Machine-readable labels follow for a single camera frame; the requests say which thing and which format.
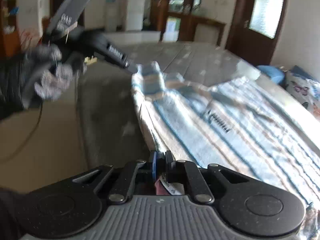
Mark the butterfly print pillow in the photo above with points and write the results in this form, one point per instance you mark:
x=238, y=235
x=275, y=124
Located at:
x=304, y=90

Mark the white refrigerator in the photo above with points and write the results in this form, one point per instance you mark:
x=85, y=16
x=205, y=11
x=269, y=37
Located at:
x=134, y=14

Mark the dark wooden cabinet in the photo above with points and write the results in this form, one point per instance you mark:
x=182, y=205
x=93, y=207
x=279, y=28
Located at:
x=188, y=15

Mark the striped blue pink sweater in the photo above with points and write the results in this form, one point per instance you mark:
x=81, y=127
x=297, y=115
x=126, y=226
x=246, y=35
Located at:
x=235, y=124

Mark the grey quilted star table cover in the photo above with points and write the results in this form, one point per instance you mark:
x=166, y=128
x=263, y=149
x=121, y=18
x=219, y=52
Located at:
x=110, y=132

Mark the dark wooden door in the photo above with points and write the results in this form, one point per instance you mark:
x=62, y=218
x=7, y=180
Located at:
x=255, y=29

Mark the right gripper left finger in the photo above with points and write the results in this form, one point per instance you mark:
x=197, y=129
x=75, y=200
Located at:
x=135, y=178

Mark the blue towel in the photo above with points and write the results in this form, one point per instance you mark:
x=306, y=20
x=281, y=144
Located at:
x=275, y=74

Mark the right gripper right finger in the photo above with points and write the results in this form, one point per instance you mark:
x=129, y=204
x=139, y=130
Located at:
x=188, y=174

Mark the grey gloved left hand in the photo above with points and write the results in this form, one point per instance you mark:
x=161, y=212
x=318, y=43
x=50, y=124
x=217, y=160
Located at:
x=46, y=77

